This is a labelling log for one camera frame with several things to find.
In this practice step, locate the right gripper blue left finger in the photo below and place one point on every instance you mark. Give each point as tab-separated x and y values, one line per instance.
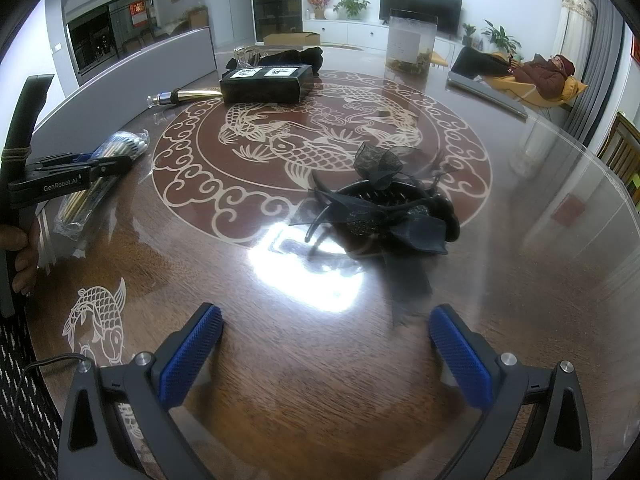
94	442

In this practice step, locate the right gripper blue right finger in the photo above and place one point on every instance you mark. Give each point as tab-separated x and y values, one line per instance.
556	440

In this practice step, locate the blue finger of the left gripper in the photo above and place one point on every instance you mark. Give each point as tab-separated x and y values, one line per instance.
63	160
110	166

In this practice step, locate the black box with labels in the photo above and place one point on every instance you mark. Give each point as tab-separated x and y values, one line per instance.
281	84

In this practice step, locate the silver bow hair clip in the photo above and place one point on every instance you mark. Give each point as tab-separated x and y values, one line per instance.
247	56

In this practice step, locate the black lace hair clip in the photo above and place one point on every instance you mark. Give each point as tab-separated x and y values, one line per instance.
397	210

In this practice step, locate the black sock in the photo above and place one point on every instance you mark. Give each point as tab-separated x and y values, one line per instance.
312	56

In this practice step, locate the person left hand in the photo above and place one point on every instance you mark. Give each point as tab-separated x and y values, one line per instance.
24	246

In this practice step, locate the dining table with chairs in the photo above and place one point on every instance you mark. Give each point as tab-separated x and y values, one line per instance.
195	18

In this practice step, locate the brown cardboard box on floor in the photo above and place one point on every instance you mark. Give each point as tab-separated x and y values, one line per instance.
292	39

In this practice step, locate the red flower vase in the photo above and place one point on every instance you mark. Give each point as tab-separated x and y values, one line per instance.
319	6

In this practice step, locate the potted green plant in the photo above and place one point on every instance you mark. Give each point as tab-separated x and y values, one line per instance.
352	9

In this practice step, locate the white tv cabinet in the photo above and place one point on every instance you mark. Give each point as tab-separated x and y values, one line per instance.
369	36

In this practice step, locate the reclining person in chair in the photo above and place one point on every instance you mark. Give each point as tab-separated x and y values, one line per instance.
548	75

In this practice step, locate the closed grey laptop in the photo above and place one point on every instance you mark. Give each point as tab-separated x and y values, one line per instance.
486	93

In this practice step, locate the black flat television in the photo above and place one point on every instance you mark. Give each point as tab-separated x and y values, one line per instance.
447	12

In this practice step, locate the white standing air conditioner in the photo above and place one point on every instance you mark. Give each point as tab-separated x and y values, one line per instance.
573	38

